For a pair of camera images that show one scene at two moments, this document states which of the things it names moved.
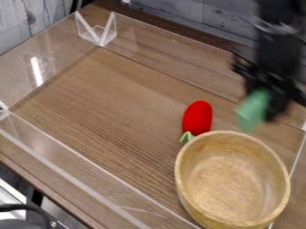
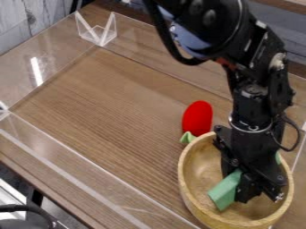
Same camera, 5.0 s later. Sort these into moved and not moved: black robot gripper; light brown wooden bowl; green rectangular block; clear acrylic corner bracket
Moved: green rectangular block; black robot gripper
Not moved: clear acrylic corner bracket; light brown wooden bowl
